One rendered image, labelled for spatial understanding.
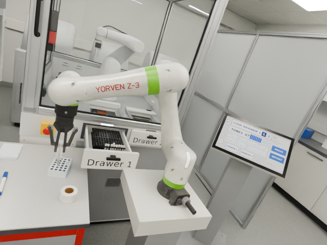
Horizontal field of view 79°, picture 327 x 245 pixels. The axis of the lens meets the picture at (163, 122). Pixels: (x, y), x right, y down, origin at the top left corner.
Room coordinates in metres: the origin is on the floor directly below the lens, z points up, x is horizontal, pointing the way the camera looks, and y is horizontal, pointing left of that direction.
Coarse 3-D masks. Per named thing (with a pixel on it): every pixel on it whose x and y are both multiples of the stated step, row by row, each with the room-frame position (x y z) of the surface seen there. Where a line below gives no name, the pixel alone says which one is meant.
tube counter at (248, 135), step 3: (246, 132) 1.45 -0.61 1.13; (246, 135) 1.43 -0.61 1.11; (249, 135) 1.43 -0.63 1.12; (252, 135) 1.43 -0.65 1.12; (249, 138) 1.42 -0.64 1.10; (252, 138) 1.42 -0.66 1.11; (255, 138) 1.42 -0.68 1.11; (258, 138) 1.42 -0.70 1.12; (261, 138) 1.42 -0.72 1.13; (258, 141) 1.40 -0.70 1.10; (261, 141) 1.40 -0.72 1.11; (264, 141) 1.40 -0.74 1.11; (267, 141) 1.41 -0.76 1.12; (270, 141) 1.41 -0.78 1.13; (264, 144) 1.39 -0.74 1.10; (267, 144) 1.39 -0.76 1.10
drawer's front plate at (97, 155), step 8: (88, 152) 0.86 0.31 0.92; (96, 152) 0.87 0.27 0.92; (104, 152) 0.89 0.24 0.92; (112, 152) 0.91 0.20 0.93; (120, 152) 0.93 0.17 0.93; (128, 152) 0.96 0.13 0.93; (136, 152) 0.99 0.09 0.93; (96, 160) 0.88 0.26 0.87; (104, 160) 0.90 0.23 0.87; (112, 160) 0.92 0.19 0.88; (120, 160) 0.94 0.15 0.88; (128, 160) 0.96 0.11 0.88; (136, 160) 0.98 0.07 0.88; (88, 168) 0.86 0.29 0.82; (96, 168) 0.88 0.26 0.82; (104, 168) 0.90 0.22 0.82; (112, 168) 0.92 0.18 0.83; (120, 168) 0.94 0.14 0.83; (128, 168) 0.96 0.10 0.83
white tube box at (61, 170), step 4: (56, 160) 0.88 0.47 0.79; (60, 160) 0.89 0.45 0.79; (64, 160) 0.89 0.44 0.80; (68, 160) 0.91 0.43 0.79; (52, 164) 0.83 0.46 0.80; (60, 164) 0.85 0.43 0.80; (64, 164) 0.86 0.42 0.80; (68, 164) 0.87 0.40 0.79; (52, 168) 0.81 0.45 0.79; (56, 168) 0.82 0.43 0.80; (60, 168) 0.84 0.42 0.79; (64, 168) 0.84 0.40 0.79; (68, 168) 0.85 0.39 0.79; (48, 172) 0.79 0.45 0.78; (52, 172) 0.79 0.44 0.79; (56, 172) 0.80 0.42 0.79; (60, 172) 0.80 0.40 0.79; (64, 172) 0.81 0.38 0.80; (56, 176) 0.80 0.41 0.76; (60, 176) 0.80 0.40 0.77; (64, 176) 0.81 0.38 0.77
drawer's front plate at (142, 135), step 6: (132, 132) 1.26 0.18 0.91; (138, 132) 1.28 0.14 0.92; (144, 132) 1.30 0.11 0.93; (150, 132) 1.33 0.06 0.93; (132, 138) 1.26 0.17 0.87; (138, 138) 1.28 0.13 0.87; (144, 138) 1.30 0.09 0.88; (132, 144) 1.27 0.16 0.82; (138, 144) 1.29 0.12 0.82; (144, 144) 1.31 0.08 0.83; (150, 144) 1.33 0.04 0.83; (156, 144) 1.35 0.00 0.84
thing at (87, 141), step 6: (90, 126) 1.18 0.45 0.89; (96, 126) 1.20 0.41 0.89; (84, 132) 1.13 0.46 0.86; (90, 132) 1.18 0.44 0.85; (120, 132) 1.28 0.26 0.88; (84, 138) 1.07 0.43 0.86; (90, 138) 1.13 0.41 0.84; (126, 138) 1.18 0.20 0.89; (84, 144) 1.02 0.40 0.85; (90, 144) 1.06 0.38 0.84; (126, 144) 1.12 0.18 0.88; (126, 150) 1.09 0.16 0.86
